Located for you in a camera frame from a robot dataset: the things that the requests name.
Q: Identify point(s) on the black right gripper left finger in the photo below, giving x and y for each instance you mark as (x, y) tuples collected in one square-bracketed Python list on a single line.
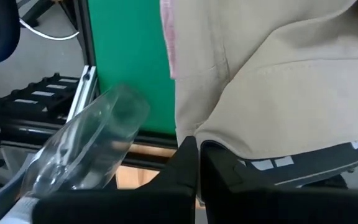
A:
[(135, 205)]

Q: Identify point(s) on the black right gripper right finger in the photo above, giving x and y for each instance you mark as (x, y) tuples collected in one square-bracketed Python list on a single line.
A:
[(275, 205)]

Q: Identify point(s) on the khaki trousers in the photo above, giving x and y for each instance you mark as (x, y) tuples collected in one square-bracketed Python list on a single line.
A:
[(275, 93)]

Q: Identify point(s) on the pink garment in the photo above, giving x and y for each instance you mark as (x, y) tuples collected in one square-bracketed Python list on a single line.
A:
[(168, 37)]

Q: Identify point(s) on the clear spray bottle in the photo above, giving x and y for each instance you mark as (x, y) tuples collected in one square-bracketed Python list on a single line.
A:
[(89, 146)]

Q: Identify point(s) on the green table mat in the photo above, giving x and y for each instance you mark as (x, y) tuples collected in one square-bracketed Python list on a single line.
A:
[(129, 62)]

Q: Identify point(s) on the silver aluminium bracket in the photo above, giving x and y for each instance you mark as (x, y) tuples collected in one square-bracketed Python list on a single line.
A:
[(82, 93)]

